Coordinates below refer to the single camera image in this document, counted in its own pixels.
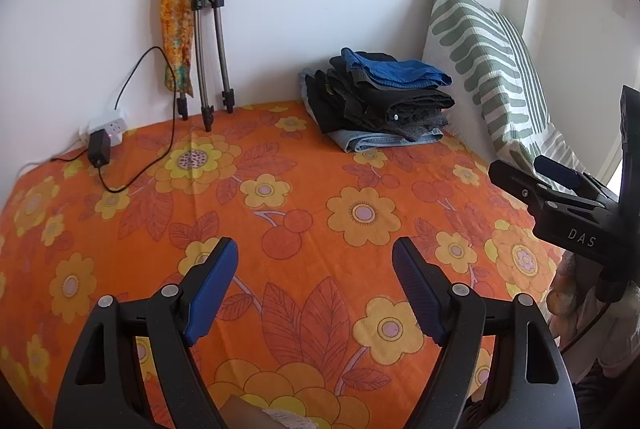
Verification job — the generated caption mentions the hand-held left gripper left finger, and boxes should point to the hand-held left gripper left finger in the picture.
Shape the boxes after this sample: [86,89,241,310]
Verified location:
[52,236,239,429]

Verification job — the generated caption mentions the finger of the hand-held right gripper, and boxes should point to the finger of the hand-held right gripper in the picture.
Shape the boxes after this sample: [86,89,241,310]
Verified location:
[533,155,621,210]
[488,160,601,210]

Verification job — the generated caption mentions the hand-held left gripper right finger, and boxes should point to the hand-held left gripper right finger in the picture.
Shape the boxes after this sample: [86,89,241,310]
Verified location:
[391,236,578,429]

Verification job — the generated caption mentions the blue striped pants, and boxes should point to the blue striped pants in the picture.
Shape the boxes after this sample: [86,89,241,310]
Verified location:
[341,48,452,90]

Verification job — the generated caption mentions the black folded pants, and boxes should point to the black folded pants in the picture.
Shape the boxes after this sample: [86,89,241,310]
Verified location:
[345,79,456,122]

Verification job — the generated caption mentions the person's right hand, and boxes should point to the person's right hand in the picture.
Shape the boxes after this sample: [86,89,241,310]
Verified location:
[547,254,601,325]

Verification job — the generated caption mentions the dark grey folded garment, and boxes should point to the dark grey folded garment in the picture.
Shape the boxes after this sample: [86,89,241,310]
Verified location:
[375,109,451,143]

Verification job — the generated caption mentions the green striped white pillow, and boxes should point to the green striped white pillow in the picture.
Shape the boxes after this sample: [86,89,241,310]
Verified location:
[421,0,588,190]

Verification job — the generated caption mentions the orange floral bed sheet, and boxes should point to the orange floral bed sheet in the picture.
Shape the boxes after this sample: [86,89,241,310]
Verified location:
[0,101,571,429]

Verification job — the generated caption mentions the stack of folded dark clothes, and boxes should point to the stack of folded dark clothes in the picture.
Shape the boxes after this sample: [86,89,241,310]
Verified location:
[299,69,445,154]

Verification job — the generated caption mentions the black power adapter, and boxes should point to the black power adapter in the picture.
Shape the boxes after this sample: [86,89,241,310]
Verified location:
[88,129,112,168]

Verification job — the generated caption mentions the white power strip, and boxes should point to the white power strip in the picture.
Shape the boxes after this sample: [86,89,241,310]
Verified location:
[80,110,126,147]

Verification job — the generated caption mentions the black garment with yellow print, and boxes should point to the black garment with yellow print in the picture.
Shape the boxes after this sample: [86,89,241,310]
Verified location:
[305,68,353,134]

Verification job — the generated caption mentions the grey metal tripod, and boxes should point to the grey metal tripod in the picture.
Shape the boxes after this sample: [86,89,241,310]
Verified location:
[177,0,236,132]

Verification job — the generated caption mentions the orange patterned scarf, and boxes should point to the orange patterned scarf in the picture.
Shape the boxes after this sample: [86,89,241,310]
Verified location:
[160,0,196,98]

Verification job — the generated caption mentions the black power cable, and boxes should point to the black power cable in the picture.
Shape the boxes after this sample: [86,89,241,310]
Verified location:
[50,46,177,193]

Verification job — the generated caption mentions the white power strip cable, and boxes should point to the white power strip cable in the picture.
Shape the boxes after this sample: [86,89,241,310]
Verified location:
[19,136,88,172]

